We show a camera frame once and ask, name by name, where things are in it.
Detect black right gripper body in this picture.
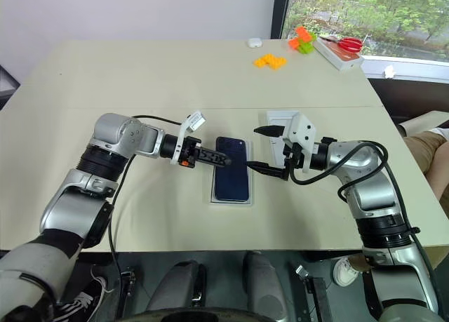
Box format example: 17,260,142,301
281,142,310,181

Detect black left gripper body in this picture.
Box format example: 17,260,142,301
177,137,203,170

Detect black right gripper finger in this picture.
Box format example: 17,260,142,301
246,161,287,180
253,125,286,138

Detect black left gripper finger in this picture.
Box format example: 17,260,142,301
199,146,231,161
198,154,234,168

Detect dark blue smartphone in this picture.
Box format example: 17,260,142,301
213,136,251,202

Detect white phone box base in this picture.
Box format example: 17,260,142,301
210,139,255,208

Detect white phone box lid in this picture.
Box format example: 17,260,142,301
265,109,303,169

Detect white and orange flat box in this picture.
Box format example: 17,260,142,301
312,37,365,72

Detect yellow toy brick plate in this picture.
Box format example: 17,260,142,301
253,53,288,72

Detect green toy brick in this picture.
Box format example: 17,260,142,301
297,33,318,55

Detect orange toy brick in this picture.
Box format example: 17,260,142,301
288,25,314,52

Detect grey rounded robot leg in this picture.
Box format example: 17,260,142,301
145,260,208,312
242,250,289,322

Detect person's bare ankle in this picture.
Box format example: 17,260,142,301
349,253,370,274

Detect person's khaki trouser leg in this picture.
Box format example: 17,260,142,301
402,127,449,197

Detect grey cardboard sheet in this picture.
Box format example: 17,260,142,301
397,110,449,137

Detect black metal bar with clamp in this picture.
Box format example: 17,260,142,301
294,264,333,322

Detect black sneaker with white laces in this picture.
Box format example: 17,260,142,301
52,264,116,322

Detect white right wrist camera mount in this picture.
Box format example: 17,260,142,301
281,112,317,174

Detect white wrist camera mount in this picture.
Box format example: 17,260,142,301
281,112,317,174
170,109,206,166

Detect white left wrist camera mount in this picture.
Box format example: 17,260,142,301
170,109,206,166

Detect red handled scissors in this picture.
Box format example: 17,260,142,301
319,35,366,53

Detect black window frame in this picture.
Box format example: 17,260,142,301
269,0,294,40

